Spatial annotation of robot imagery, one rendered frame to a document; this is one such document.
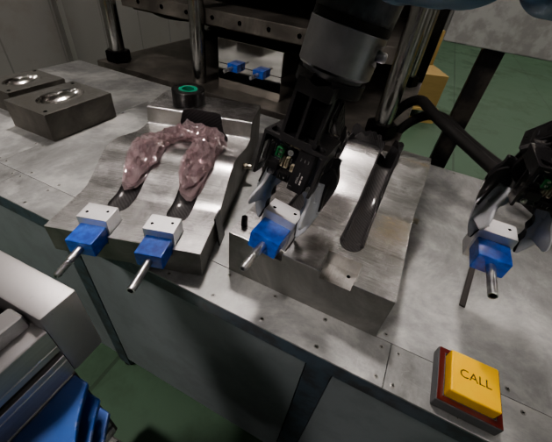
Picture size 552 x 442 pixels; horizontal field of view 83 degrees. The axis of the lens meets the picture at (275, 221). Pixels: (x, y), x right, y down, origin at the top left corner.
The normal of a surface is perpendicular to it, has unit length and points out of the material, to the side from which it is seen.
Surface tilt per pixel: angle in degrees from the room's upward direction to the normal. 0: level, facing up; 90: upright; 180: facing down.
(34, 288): 0
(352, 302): 90
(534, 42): 90
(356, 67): 90
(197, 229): 0
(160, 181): 28
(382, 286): 0
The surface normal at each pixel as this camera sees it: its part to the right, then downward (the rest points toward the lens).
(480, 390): 0.10, -0.75
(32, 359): 0.91, 0.34
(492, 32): -0.44, 0.56
